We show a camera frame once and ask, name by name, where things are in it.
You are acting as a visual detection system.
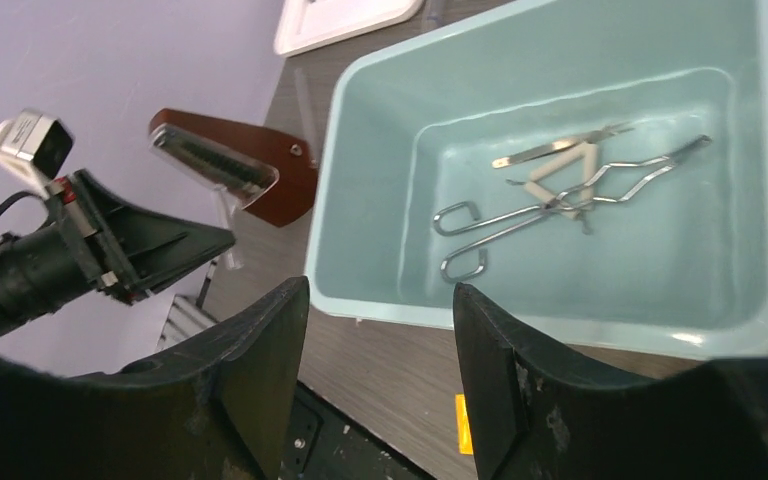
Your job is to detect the light green plastic tub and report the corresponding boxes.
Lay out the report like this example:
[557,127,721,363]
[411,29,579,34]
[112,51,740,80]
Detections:
[305,1,768,359]

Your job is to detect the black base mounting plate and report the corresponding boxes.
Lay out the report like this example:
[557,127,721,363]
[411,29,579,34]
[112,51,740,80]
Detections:
[278,382,432,480]

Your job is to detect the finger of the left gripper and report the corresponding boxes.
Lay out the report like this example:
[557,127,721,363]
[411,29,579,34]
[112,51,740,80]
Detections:
[59,169,235,305]

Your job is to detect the metal crucible tongs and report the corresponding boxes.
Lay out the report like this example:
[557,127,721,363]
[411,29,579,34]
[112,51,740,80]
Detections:
[431,134,713,284]

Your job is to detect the thin metal tweezers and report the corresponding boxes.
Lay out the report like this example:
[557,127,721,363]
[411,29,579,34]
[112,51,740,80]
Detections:
[491,123,633,169]

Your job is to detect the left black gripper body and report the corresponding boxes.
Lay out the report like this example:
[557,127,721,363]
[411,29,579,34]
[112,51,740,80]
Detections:
[0,192,73,337]

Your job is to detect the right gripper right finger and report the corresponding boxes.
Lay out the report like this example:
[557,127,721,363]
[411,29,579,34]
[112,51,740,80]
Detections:
[453,283,768,479]

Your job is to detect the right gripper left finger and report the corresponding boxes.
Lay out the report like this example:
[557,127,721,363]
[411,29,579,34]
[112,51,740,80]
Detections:
[0,276,309,479]

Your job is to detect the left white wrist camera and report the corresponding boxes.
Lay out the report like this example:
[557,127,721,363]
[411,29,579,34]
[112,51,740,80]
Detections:
[0,108,74,199]

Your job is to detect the white tub lid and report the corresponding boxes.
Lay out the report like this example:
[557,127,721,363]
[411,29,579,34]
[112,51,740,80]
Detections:
[273,0,423,57]

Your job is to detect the yellow test tube rack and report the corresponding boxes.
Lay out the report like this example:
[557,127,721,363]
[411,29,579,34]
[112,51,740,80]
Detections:
[454,394,473,455]

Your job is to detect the white clay triangle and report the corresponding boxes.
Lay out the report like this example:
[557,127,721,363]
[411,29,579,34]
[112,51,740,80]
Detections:
[506,143,599,234]

